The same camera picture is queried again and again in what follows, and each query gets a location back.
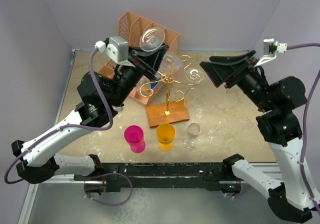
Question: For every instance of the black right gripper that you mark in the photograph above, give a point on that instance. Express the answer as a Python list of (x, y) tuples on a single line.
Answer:
[(219, 67)]

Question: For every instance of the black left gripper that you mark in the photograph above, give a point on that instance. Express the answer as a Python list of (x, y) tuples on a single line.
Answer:
[(150, 60)]

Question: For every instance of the clear round wine glass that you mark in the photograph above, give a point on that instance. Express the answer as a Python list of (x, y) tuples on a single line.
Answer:
[(151, 40)]

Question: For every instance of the clear flute wine glass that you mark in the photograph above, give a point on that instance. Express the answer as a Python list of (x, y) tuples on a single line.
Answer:
[(194, 76)]

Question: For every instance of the gold wire wine glass rack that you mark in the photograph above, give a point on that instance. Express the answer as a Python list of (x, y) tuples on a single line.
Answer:
[(173, 110)]

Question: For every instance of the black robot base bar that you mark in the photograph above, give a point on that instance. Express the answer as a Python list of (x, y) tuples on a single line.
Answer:
[(211, 176)]

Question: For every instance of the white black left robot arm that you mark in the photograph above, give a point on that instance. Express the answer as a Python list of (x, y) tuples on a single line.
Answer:
[(38, 160)]

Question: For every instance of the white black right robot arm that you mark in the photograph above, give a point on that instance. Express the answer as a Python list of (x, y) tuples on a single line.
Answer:
[(294, 198)]

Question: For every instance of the clear lying wine glass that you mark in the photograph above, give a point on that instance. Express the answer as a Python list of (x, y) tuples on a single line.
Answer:
[(192, 132)]

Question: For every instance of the blue round lid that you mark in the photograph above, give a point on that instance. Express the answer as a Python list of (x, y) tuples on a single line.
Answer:
[(153, 85)]

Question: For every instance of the yellow plastic goblet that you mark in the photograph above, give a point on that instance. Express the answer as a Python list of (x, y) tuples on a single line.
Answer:
[(165, 134)]

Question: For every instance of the pink plastic goblet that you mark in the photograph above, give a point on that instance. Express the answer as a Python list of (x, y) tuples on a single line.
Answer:
[(134, 136)]

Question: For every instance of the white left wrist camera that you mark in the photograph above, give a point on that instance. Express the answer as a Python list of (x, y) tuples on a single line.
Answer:
[(116, 48)]

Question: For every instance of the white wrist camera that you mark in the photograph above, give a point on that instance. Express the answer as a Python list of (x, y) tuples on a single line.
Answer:
[(271, 48), (116, 48)]

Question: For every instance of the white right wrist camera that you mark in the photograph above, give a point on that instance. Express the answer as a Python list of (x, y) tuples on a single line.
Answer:
[(271, 48)]

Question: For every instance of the silver table frame rail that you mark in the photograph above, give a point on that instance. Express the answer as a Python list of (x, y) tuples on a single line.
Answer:
[(38, 160)]

